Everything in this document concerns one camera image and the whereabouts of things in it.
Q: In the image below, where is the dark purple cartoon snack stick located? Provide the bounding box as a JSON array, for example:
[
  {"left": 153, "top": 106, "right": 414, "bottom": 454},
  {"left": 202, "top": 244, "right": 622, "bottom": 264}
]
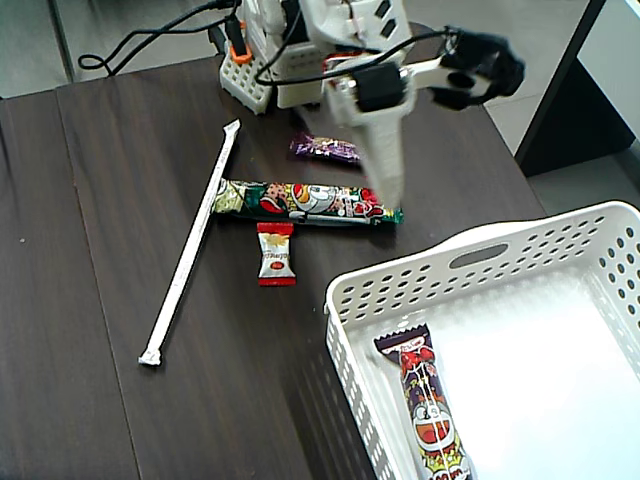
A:
[{"left": 372, "top": 322, "right": 476, "bottom": 480}]

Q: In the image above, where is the white perforated plastic basket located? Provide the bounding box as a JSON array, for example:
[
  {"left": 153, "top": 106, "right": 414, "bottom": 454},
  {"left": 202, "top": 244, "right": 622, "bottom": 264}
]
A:
[{"left": 322, "top": 199, "right": 640, "bottom": 480}]

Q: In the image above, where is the black power cable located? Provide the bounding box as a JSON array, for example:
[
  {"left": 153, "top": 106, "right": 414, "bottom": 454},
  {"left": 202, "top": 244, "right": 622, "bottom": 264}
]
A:
[{"left": 77, "top": 0, "right": 244, "bottom": 77}]

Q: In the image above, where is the white cabinet with dark side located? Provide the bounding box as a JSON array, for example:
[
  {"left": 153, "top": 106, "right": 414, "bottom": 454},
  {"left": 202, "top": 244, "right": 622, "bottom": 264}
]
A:
[{"left": 514, "top": 0, "right": 640, "bottom": 177}]

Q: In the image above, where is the white grid robot base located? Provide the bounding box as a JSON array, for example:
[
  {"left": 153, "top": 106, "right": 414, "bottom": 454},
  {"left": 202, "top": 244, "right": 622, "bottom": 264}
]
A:
[{"left": 218, "top": 47, "right": 277, "bottom": 116}]

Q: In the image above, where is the purple candy bar wrapper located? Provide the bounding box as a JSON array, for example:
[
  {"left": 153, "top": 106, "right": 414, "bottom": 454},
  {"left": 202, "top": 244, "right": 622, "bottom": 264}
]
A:
[{"left": 289, "top": 132, "right": 362, "bottom": 169}]

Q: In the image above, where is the white paper-wrapped straw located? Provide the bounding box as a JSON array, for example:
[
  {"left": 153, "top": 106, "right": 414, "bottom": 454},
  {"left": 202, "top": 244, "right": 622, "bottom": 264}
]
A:
[{"left": 137, "top": 118, "right": 242, "bottom": 369}]

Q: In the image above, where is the green red snack stick wrapper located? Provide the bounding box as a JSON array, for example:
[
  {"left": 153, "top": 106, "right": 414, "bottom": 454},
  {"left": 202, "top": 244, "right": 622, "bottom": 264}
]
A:
[{"left": 212, "top": 177, "right": 405, "bottom": 229}]

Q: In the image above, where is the red white servo wire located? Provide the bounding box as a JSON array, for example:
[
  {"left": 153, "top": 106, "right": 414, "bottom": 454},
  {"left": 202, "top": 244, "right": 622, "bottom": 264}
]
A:
[{"left": 322, "top": 48, "right": 374, "bottom": 71}]

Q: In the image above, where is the black camera cable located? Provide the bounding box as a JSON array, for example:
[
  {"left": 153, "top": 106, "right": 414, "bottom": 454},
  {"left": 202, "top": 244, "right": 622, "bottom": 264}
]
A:
[{"left": 253, "top": 27, "right": 459, "bottom": 87}]

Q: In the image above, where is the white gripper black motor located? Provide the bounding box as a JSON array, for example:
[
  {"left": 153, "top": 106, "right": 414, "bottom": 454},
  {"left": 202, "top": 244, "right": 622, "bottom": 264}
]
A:
[{"left": 322, "top": 62, "right": 416, "bottom": 211}]

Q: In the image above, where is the red white candy packet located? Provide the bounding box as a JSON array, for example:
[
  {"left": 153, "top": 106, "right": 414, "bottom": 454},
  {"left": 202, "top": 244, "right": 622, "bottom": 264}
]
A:
[{"left": 255, "top": 222, "right": 298, "bottom": 289}]

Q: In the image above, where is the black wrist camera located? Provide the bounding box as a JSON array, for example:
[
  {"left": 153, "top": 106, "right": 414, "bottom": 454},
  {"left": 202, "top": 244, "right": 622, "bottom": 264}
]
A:
[{"left": 430, "top": 25, "right": 527, "bottom": 112}]

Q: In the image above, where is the black table clamp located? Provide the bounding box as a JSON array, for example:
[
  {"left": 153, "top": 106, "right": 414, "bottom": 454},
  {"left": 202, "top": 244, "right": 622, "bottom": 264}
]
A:
[{"left": 207, "top": 23, "right": 227, "bottom": 55}]

